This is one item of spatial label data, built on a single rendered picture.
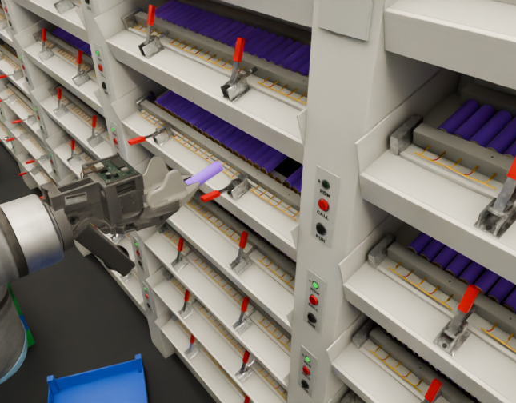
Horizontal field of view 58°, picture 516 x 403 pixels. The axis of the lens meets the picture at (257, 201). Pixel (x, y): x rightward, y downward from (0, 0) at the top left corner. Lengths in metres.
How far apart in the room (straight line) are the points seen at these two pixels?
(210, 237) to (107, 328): 0.95
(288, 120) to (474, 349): 0.39
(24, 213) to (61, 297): 1.51
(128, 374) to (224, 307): 0.69
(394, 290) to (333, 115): 0.27
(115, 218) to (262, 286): 0.41
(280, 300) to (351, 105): 0.47
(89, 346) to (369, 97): 1.54
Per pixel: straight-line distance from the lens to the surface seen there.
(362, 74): 0.54
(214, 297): 1.18
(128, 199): 0.64
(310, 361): 0.89
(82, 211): 0.63
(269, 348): 1.08
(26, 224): 0.59
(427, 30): 0.49
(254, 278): 0.96
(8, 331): 0.67
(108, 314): 1.97
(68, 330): 1.96
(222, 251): 1.02
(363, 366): 0.84
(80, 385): 1.79
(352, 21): 0.53
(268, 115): 0.70
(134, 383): 1.74
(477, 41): 0.47
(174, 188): 0.66
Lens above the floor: 1.43
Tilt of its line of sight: 36 degrees down
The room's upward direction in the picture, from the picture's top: straight up
